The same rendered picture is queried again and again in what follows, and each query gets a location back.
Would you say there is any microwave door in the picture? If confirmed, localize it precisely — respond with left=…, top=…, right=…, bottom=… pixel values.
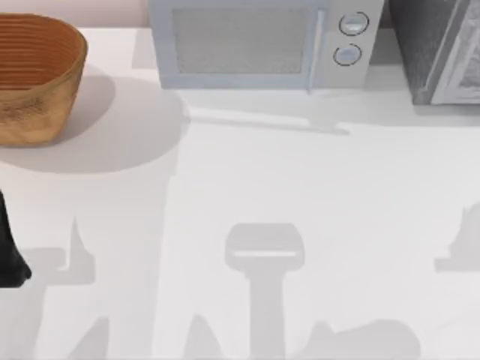
left=148, top=0, right=331, bottom=91

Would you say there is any microwave knob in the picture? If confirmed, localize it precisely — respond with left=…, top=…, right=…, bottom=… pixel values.
left=332, top=43, right=363, bottom=68
left=338, top=10, right=371, bottom=37

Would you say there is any pale microwave oven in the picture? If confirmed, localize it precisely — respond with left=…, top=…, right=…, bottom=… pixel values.
left=146, top=0, right=386, bottom=95

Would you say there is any brown woven basket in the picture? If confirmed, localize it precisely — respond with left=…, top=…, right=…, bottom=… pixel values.
left=0, top=13, right=89, bottom=148

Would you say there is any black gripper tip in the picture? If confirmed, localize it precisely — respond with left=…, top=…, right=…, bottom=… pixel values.
left=0, top=190, right=32, bottom=290

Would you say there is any microwave door handle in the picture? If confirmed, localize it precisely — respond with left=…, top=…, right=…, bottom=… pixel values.
left=306, top=9, right=325, bottom=95

